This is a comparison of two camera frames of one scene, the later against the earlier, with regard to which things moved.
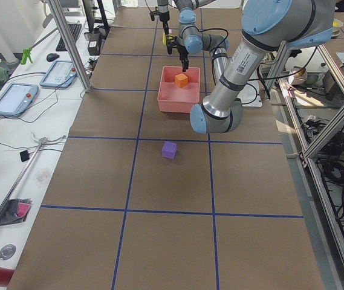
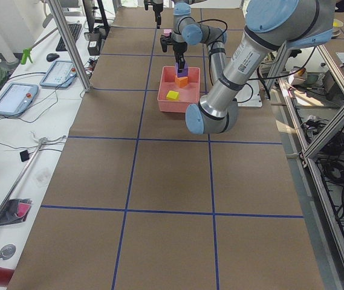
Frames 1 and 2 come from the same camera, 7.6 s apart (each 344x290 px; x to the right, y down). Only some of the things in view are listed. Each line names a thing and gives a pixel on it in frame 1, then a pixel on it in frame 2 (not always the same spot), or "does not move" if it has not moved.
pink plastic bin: [172, 98] does not move
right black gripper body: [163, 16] → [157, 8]
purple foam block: [169, 150] → [184, 73]
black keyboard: [75, 29] does not move
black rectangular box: [94, 43] does not move
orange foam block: [181, 80] does not move
